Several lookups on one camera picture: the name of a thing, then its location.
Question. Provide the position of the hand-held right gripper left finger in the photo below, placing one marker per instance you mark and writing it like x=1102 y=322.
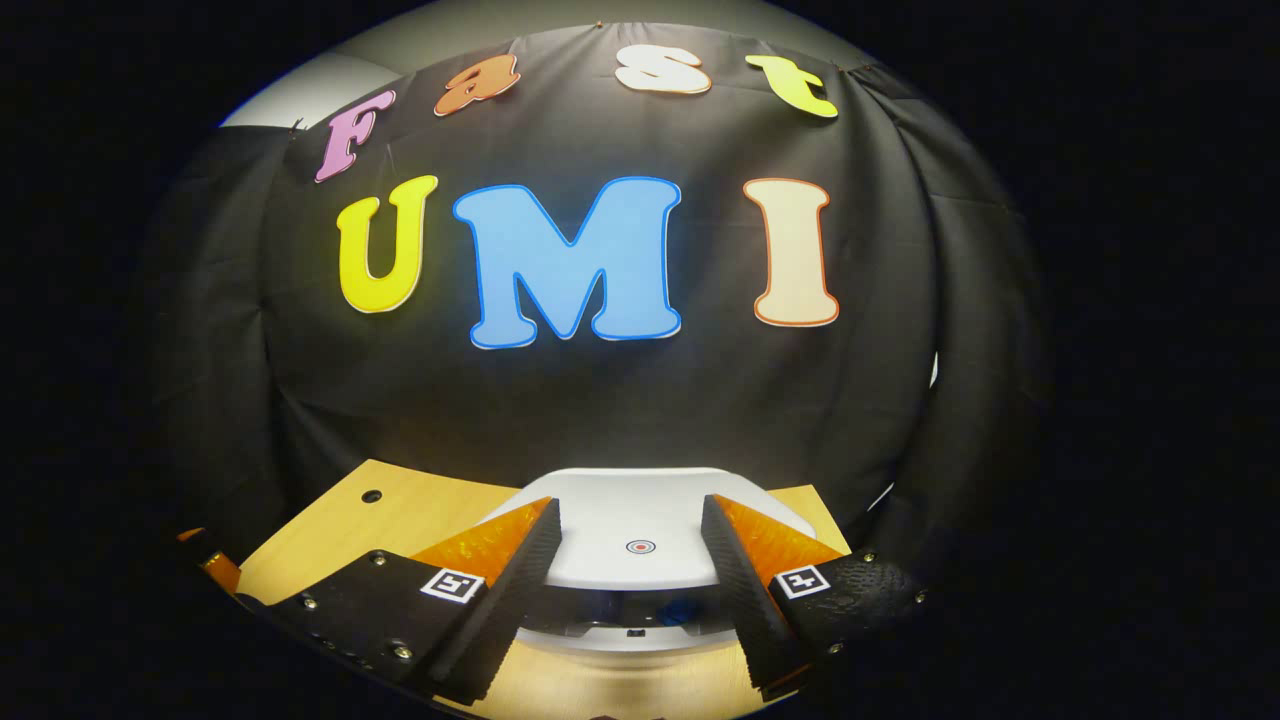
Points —
x=500 y=610

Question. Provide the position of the white desktop garbage bin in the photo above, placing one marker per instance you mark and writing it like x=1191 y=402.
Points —
x=630 y=520

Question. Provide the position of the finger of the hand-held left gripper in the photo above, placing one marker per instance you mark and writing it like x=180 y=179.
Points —
x=190 y=534
x=222 y=572

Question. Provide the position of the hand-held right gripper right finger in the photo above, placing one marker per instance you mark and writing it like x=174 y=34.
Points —
x=745 y=600

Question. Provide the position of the black backdrop cloth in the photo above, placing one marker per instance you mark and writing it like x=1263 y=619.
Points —
x=600 y=420

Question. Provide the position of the wooden desktop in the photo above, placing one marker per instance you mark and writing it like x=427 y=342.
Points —
x=400 y=510

